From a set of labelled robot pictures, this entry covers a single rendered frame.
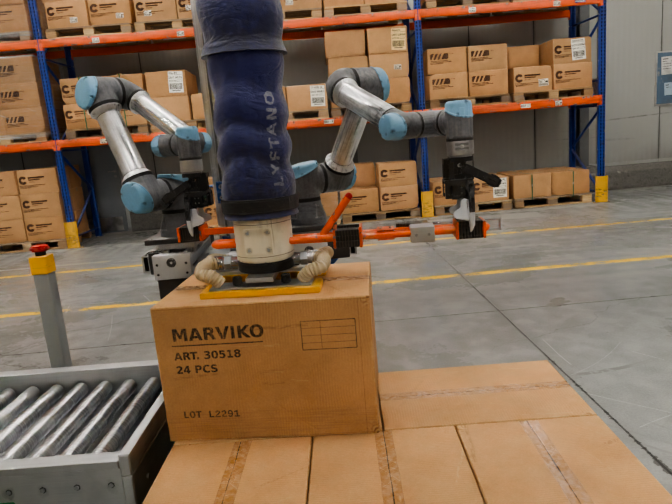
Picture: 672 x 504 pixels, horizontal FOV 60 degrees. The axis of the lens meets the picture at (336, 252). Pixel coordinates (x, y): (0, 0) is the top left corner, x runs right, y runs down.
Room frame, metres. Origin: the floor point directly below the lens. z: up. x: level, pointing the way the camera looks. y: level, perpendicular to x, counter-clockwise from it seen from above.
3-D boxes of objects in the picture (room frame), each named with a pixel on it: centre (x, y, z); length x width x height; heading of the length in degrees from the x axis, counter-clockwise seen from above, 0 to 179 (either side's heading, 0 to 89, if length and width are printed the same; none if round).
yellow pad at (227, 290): (1.60, 0.22, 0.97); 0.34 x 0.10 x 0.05; 85
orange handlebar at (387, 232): (1.80, 0.00, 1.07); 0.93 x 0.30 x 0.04; 85
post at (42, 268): (2.21, 1.14, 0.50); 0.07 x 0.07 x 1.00; 89
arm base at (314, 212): (2.24, 0.10, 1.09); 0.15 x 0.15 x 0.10
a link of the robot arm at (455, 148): (1.65, -0.37, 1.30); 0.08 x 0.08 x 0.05
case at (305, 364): (1.69, 0.20, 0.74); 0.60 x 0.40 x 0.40; 85
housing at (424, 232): (1.66, -0.25, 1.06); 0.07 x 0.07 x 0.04; 85
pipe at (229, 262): (1.69, 0.21, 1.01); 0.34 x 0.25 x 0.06; 85
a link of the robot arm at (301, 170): (2.24, 0.09, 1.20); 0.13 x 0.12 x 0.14; 119
